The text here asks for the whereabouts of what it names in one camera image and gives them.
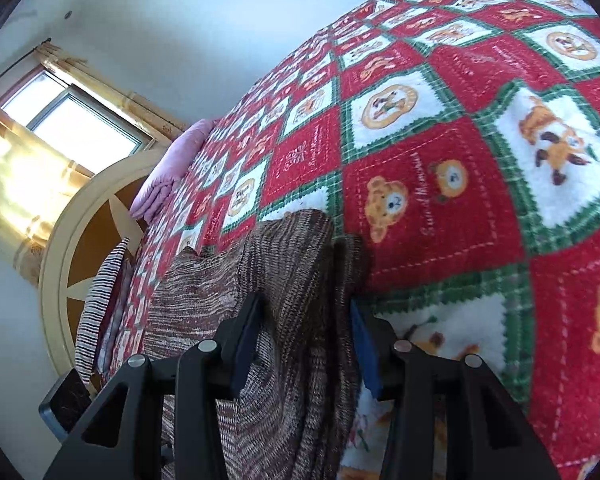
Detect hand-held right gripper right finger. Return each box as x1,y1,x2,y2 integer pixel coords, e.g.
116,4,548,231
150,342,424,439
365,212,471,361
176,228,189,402
349,299,561,480

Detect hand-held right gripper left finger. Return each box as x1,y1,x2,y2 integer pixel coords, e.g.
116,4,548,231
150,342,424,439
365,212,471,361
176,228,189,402
42,292,263,480

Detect brown knit sweater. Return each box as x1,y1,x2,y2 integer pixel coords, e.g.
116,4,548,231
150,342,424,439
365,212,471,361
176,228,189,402
142,208,373,480

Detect striped pillow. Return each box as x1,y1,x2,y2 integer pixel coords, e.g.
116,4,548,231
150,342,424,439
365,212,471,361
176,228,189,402
75,237,133,386

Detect dark screen smartphone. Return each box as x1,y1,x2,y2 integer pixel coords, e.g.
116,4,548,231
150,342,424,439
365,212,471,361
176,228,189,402
39,367,93,443

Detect red checkered printed blanket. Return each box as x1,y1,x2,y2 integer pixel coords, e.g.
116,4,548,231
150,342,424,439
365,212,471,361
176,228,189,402
97,0,600,480

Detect pink folded quilt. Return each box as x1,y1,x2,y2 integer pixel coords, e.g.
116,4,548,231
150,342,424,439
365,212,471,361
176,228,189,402
130,117,221,223

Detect cream wooden headboard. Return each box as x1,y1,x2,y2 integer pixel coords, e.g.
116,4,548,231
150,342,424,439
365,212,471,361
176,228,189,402
39,149,171,376

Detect window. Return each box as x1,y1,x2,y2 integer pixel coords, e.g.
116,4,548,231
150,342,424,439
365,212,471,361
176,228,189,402
0,70,151,176

